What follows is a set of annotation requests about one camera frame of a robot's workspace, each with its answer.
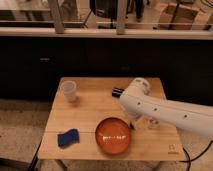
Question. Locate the dark red oblong object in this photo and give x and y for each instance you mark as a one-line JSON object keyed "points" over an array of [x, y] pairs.
{"points": [[132, 126]]}

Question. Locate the clear plastic bottle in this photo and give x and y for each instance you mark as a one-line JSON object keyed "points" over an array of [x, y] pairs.
{"points": [[153, 124]]}

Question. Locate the orange ceramic bowl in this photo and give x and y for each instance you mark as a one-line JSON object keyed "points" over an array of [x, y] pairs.
{"points": [[113, 135]]}

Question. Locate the translucent plastic cup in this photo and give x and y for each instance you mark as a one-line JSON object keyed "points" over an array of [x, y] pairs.
{"points": [[68, 89]]}

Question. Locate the cardboard box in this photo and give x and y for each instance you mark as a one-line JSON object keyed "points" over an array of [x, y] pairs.
{"points": [[176, 17]]}

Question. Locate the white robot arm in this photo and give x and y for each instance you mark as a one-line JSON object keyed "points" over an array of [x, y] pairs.
{"points": [[136, 102]]}

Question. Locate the blue sponge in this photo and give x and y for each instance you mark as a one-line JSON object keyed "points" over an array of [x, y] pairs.
{"points": [[68, 137]]}

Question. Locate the black rectangular case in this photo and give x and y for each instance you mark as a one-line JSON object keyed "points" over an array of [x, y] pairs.
{"points": [[116, 92]]}

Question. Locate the wooden table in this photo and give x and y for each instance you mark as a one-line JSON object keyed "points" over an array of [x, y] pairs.
{"points": [[94, 127]]}

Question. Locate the black office chair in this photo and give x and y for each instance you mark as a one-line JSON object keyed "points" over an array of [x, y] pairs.
{"points": [[104, 8]]}

